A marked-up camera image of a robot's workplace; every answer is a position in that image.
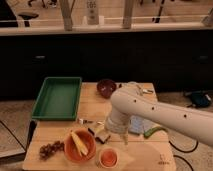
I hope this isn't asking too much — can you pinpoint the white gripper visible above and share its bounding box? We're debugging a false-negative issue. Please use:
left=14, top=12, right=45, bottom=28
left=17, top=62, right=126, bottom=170
left=88, top=123, right=111, bottom=144

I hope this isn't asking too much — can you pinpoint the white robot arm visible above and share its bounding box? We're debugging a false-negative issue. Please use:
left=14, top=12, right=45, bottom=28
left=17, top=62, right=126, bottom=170
left=104, top=82, right=213, bottom=147

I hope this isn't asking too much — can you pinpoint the white paper cup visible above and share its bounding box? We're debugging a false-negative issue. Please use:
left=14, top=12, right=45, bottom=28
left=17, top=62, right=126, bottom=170
left=98, top=148, right=118, bottom=168

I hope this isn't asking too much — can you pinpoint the small metal clip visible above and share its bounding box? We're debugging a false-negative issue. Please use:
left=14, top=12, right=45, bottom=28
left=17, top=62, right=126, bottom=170
left=78, top=118, right=93, bottom=124

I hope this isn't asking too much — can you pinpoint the corn cob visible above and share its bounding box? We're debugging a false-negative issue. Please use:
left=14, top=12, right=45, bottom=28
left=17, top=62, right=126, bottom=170
left=71, top=131, right=88, bottom=156

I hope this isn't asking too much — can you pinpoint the orange bowl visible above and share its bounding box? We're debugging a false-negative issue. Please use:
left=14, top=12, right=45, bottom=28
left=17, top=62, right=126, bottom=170
left=64, top=129, right=96, bottom=164

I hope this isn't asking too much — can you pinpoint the blue white cloth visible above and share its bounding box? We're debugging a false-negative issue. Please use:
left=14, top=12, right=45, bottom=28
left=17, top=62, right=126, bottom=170
left=128, top=115, right=154, bottom=135

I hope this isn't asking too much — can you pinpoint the dark red bowl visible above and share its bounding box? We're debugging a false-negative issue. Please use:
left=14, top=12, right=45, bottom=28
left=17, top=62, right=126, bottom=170
left=97, top=79, right=117, bottom=99

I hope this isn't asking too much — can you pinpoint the wooden cutting board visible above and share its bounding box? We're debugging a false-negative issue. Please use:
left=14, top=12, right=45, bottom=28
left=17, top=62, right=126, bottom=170
left=116, top=141, right=157, bottom=171

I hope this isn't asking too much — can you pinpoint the green cucumber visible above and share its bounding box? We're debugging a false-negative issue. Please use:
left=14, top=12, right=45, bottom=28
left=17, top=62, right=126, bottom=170
left=143, top=126, right=167, bottom=139

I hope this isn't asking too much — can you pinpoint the green plastic tray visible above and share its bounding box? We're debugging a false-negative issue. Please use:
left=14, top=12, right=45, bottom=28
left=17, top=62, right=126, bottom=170
left=32, top=77, right=82, bottom=121

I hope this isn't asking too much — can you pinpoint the bunch of dark grapes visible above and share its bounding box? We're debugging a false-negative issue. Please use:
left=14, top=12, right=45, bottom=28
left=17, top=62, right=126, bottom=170
left=39, top=141, right=64, bottom=160

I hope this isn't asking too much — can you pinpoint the teal bag on floor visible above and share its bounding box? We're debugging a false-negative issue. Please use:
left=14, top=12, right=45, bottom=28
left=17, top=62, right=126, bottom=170
left=184, top=91, right=212, bottom=108

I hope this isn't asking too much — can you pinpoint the black cable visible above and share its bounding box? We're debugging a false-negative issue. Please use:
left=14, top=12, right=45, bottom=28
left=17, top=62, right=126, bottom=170
left=168, top=136, right=200, bottom=171

